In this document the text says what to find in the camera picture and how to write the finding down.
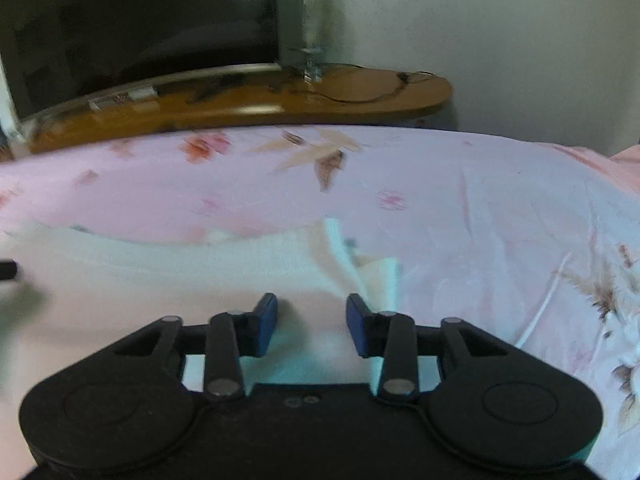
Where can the large black television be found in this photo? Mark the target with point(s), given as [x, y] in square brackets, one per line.
[54, 52]

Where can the silver set-top box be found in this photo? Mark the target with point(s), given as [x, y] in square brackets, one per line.
[122, 98]

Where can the curved wooden tv console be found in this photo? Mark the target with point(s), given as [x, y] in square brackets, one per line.
[347, 95]

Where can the clear glass table lamp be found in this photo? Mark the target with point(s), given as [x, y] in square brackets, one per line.
[305, 37]

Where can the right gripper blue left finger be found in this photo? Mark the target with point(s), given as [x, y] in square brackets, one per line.
[228, 337]

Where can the white knit sweater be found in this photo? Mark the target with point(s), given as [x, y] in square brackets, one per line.
[80, 291]

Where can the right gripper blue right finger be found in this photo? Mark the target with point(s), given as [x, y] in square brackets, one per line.
[389, 338]

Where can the pink floral bed sheet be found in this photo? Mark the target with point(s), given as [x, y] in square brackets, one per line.
[535, 243]

